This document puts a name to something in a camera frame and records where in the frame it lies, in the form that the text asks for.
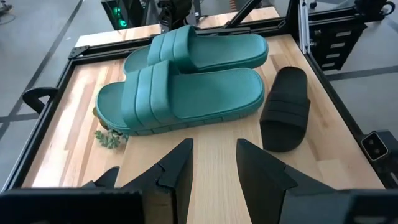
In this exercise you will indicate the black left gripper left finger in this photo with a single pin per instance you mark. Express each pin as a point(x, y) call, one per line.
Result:
point(171, 186)

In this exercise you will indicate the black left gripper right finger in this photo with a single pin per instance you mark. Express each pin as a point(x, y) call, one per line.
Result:
point(264, 186)

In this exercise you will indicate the black rubber slide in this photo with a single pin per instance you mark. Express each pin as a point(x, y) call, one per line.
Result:
point(284, 118)

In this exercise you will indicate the green rubber slide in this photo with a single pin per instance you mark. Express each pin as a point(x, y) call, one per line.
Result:
point(202, 93)
point(224, 51)

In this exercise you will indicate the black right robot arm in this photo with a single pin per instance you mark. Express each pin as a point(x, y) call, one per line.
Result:
point(177, 12)

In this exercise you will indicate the small succulent plant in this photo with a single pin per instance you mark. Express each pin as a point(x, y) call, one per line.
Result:
point(109, 140)

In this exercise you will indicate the small black camera box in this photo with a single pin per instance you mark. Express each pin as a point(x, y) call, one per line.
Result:
point(374, 146)

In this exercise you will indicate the black metal table frame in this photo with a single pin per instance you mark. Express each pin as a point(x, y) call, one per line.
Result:
point(35, 140)

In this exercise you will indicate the silver aluminium post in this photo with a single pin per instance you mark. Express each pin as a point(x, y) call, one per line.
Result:
point(304, 28)

